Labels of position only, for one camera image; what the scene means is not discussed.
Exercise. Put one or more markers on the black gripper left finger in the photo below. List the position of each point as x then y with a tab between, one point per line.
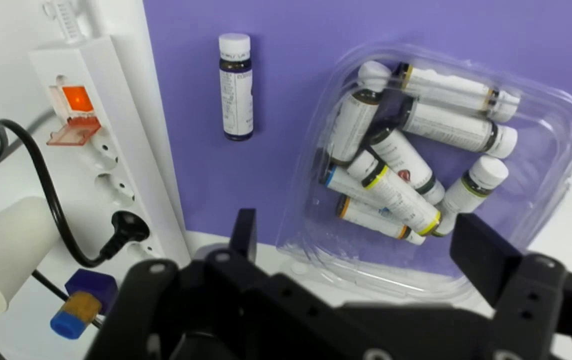
242	239

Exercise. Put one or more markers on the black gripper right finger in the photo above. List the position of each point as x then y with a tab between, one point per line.
485	257

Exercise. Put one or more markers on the clear plastic box with lid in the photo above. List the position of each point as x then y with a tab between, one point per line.
433	181

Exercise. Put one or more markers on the white tube outside box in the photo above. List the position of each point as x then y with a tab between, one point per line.
237	82

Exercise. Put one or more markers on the white tube right side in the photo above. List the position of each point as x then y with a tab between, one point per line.
470	190

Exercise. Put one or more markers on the white tube middle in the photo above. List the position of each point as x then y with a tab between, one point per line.
456	128

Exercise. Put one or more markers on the white tube left upright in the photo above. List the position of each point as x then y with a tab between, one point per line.
352	119

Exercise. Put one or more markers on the purple mat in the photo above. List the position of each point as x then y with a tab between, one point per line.
530	38

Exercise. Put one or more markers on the white power strip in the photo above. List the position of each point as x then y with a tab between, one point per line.
93	98

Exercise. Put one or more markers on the blue and yellow block toy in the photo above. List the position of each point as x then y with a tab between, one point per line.
88	295

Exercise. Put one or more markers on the white tube top of pile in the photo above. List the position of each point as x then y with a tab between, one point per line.
456	90

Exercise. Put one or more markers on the white paper cup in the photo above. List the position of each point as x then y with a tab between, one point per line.
26	235

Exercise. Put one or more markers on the black plug with cable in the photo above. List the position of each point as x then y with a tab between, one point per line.
128	227

